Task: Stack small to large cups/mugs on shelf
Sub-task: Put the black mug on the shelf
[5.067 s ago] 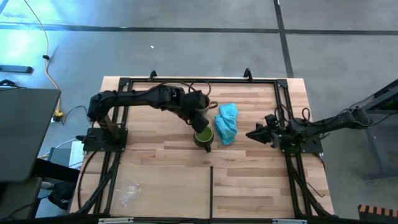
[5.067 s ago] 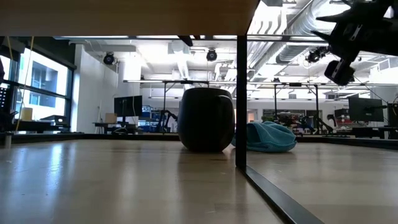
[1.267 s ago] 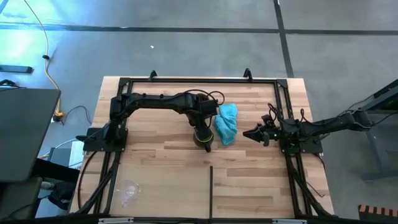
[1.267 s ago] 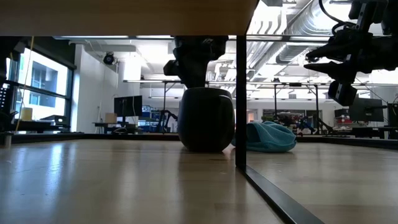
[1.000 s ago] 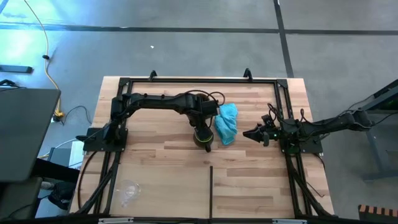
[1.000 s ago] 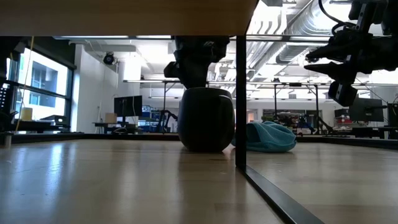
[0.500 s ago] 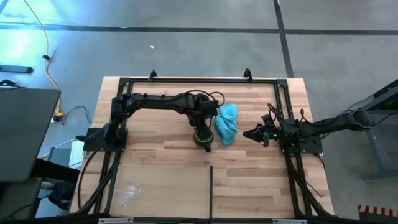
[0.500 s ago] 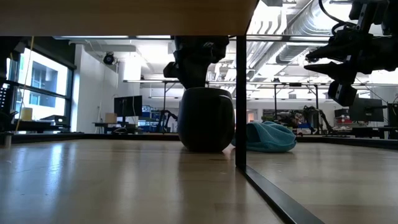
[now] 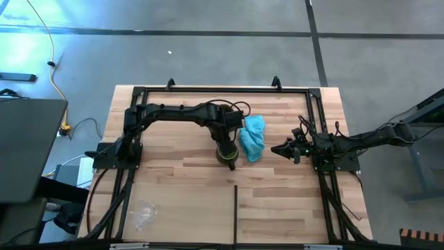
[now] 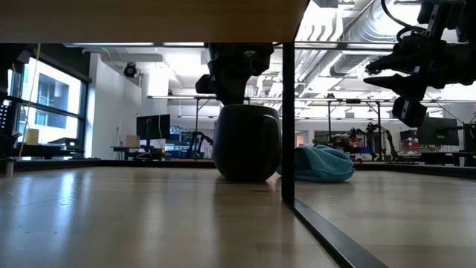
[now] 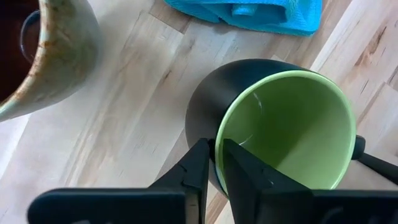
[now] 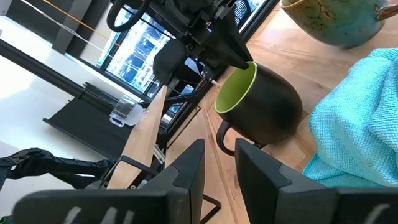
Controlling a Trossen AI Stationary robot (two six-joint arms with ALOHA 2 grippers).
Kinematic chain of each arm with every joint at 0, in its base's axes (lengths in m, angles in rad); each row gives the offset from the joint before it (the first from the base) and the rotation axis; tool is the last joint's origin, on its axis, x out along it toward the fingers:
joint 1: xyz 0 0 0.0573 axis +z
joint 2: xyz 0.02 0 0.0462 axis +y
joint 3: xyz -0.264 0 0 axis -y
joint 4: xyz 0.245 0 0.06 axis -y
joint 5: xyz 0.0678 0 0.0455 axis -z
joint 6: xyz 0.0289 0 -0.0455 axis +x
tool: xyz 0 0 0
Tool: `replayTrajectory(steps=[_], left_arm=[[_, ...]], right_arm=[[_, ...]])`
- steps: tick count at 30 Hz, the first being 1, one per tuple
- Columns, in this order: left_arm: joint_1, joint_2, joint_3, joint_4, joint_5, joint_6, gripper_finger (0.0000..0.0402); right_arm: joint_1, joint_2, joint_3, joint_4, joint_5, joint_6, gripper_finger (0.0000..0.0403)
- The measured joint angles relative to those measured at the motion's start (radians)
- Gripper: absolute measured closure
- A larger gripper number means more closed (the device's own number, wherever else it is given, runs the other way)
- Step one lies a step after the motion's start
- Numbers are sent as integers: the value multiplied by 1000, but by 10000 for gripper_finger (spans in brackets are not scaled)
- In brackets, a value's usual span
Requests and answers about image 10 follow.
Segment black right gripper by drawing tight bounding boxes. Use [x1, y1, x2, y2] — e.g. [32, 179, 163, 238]
[362, 1, 465, 128]

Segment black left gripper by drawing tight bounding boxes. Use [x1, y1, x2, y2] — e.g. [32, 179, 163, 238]
[194, 43, 275, 108]

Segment black mug green inside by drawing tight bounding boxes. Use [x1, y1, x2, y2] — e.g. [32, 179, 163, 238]
[212, 103, 283, 183]

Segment light wooden shelf board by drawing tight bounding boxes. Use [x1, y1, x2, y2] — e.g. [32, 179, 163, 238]
[0, 0, 310, 44]

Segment black computer monitor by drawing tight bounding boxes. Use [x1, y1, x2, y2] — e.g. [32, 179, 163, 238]
[463, 122, 476, 153]
[416, 115, 460, 147]
[135, 113, 172, 150]

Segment red white storage bins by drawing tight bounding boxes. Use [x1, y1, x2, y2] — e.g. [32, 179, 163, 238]
[399, 130, 419, 154]

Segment dark background desk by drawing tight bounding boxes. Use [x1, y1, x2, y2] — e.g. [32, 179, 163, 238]
[419, 150, 476, 168]
[0, 144, 86, 160]

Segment teal cloth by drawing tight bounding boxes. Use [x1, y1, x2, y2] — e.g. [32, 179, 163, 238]
[275, 144, 356, 184]

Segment background office desk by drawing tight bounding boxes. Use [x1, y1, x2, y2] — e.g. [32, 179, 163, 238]
[110, 145, 167, 162]

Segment flat black desk device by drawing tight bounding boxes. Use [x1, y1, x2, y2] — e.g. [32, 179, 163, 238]
[47, 137, 81, 150]

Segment large black-framed window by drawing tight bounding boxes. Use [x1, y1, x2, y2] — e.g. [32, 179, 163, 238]
[0, 44, 92, 162]

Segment pale yellow box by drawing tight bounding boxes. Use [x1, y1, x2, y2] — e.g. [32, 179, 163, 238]
[24, 128, 40, 146]

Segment black perforated panel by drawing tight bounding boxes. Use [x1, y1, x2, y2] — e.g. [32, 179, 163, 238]
[0, 103, 11, 135]

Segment black metal rig frame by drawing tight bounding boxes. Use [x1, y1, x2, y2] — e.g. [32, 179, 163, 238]
[193, 95, 251, 161]
[326, 98, 383, 162]

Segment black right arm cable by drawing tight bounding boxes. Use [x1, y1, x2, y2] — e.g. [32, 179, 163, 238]
[379, 0, 427, 42]

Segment silver ventilation duct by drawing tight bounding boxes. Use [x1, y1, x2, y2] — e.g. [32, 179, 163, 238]
[329, 0, 421, 77]

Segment black table edge rail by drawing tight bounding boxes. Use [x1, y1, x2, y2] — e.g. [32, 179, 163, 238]
[0, 159, 476, 180]

